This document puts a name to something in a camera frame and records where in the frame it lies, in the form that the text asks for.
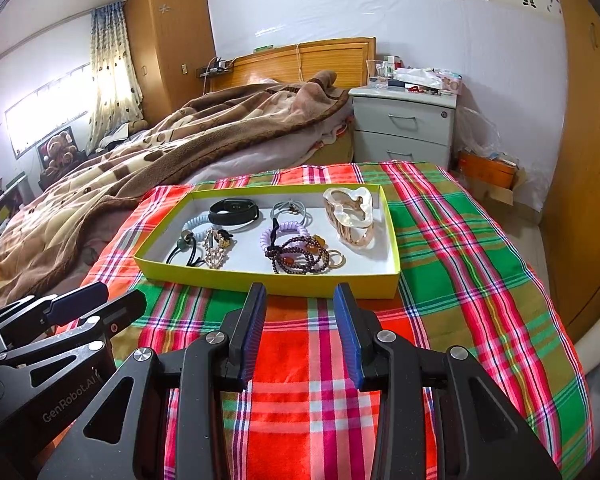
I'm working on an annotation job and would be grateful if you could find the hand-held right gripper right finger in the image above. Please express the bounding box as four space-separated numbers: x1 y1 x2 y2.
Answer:
332 284 563 480

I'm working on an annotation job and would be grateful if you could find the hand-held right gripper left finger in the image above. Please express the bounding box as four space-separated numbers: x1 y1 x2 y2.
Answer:
37 282 268 480

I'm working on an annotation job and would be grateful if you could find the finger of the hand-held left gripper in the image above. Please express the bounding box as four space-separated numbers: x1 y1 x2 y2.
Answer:
0 281 110 347
0 289 148 387

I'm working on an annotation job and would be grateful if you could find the yellow-green cardboard box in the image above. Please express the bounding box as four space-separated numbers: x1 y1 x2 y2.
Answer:
132 183 402 300

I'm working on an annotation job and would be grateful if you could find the black hair tie with bead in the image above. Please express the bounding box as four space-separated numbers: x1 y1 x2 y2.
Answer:
166 228 206 266

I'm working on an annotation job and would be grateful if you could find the grey hair tie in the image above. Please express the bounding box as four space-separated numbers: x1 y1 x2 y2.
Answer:
271 197 313 226

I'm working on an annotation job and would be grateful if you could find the beige striped hair claw clip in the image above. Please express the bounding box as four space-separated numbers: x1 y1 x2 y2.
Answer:
330 220 376 252

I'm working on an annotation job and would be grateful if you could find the clear hair claw clip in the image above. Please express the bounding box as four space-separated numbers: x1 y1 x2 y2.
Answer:
322 186 376 228

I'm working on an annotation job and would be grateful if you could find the dark shelf with bottles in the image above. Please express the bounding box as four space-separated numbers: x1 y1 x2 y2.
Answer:
0 172 31 256

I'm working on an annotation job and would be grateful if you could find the black smart band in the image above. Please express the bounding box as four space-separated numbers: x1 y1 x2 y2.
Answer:
208 199 262 233

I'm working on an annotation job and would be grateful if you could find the brown patterned blanket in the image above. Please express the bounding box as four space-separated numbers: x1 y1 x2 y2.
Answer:
0 69 353 311

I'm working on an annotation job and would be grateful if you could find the plaid cloth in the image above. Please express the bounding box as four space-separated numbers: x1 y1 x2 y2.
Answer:
47 160 593 480

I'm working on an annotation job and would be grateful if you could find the brown teddy bear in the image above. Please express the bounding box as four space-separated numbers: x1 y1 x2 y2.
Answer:
42 132 81 168

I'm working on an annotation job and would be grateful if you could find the window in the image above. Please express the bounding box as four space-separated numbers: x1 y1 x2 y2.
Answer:
4 62 93 158

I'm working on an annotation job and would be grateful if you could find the brown cardboard box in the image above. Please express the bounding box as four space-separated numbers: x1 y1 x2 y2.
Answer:
480 170 528 207

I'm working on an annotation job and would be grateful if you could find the grey nightstand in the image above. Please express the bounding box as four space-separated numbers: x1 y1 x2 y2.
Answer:
348 85 458 168

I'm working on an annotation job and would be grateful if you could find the orange box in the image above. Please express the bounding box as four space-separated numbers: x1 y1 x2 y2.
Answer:
459 151 516 191

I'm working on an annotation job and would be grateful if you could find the dotted curtain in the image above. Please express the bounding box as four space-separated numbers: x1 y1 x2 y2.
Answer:
87 2 146 153

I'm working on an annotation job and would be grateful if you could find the clear plastic bag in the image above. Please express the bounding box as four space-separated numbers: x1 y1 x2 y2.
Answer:
455 107 503 161

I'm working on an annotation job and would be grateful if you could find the clear glass cup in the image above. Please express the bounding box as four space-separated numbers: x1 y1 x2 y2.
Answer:
366 59 392 90

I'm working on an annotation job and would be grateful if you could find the power strip with plugs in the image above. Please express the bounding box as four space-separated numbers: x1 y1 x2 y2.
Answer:
197 57 236 78

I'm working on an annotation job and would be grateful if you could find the wooden wardrobe with stars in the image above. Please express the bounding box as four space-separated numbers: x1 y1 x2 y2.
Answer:
124 0 218 126

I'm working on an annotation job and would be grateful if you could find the clutter of small packages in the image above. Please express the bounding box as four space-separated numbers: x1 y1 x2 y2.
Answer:
387 55 463 97

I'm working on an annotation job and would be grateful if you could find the large wooden wardrobe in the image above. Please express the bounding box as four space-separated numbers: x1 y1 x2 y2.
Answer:
540 0 600 341

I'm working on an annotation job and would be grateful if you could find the dark beaded bracelet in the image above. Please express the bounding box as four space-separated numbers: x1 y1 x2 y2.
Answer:
267 234 333 276

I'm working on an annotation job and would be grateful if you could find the purple spiral hair tie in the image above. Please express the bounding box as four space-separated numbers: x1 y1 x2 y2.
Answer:
260 220 311 252

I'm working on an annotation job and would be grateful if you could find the light blue spiral hair tie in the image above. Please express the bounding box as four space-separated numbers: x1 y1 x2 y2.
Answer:
182 212 221 236

